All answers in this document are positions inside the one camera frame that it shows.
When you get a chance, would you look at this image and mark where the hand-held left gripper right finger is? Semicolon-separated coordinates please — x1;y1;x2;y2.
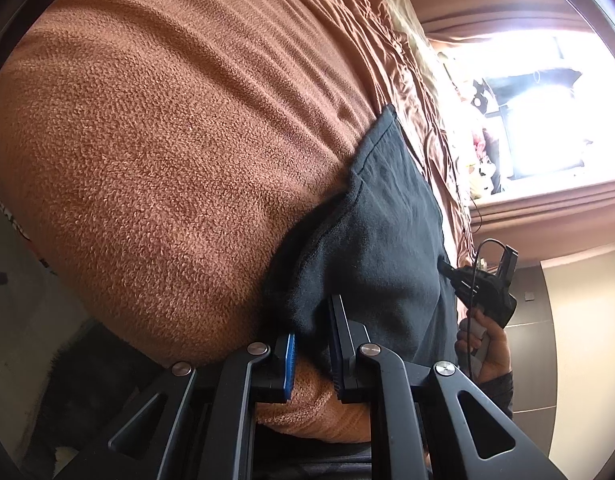
327;294;568;480

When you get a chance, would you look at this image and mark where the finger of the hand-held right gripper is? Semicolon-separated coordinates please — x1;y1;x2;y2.
436;257;471;292

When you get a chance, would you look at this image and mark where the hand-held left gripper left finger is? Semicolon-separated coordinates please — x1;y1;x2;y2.
52;332;298;480

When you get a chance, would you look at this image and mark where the black bear print T-shirt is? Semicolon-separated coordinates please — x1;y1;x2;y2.
260;104;461;396

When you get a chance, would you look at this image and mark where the person's right forearm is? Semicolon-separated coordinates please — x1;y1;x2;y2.
480;369;516;422

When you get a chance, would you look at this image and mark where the person's right hand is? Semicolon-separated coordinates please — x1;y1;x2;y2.
455;309;513;392

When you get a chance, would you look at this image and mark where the grey wardrobe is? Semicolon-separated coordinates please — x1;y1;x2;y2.
502;250;615;461

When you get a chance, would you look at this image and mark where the pile of plush toys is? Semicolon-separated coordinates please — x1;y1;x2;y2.
437;50;508;199

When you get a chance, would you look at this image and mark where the black framed window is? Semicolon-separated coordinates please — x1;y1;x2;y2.
480;35;615;181

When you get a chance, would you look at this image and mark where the grey shaggy rug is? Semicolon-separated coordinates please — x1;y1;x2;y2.
22;320;174;467

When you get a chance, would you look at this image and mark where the beige bed sheet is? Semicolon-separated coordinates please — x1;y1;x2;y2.
377;0;468;126

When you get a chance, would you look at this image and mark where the orange fleece blanket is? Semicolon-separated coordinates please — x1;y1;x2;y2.
0;0;488;443

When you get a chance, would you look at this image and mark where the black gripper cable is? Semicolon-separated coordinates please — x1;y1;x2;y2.
463;238;506;377

